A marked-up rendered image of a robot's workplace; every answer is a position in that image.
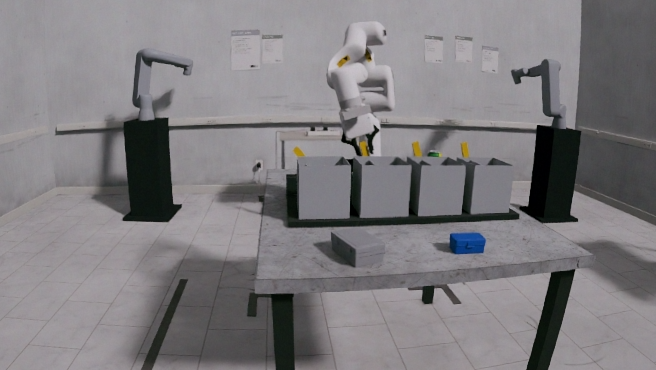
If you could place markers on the blue plastic box with latch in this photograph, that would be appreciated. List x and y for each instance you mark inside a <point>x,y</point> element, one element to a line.
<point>466,243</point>

